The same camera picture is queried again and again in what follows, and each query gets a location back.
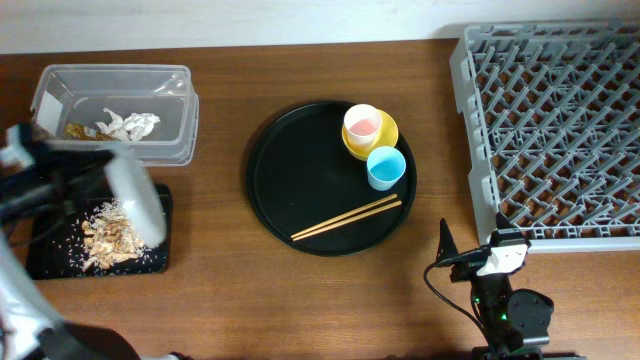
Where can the round black serving tray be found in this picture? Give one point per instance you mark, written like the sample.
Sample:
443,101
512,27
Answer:
300,173

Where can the grey plate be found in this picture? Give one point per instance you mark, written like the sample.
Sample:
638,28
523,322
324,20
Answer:
131,184

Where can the upper wooden chopstick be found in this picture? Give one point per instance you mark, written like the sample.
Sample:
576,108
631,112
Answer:
386,200

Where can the pink plastic cup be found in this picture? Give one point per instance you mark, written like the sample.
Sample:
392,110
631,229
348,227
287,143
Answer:
362,123

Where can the white napkin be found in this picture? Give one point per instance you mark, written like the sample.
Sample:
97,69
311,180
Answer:
133,128

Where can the gold chopstick wrapper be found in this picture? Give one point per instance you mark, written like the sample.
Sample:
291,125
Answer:
83,133

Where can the grey dishwasher rack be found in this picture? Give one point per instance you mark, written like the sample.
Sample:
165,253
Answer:
552,118

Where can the blue plastic cup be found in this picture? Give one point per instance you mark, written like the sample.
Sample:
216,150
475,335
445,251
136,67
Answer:
385,165

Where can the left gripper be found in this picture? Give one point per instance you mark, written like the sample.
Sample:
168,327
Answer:
69,185

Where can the clear plastic bin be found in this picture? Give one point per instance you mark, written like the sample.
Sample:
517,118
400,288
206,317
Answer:
151,110

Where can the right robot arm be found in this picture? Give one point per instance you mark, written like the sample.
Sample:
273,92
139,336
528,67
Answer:
513,322

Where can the black rectangular tray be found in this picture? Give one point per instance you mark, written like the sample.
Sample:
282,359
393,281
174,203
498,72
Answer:
62,253

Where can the yellow bowl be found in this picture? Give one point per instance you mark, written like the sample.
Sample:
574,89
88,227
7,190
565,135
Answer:
387,136

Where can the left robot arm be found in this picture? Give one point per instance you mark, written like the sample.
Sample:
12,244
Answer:
31,328

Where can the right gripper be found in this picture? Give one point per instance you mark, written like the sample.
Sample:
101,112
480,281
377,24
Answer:
473,265

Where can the lower wooden chopstick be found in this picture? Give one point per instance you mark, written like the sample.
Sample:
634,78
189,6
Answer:
347,218

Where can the peanut shells and rice scraps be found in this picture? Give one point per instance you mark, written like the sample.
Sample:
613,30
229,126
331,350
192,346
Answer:
102,238

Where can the wooden chopstick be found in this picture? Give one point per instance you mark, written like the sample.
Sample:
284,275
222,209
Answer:
347,218
386,200

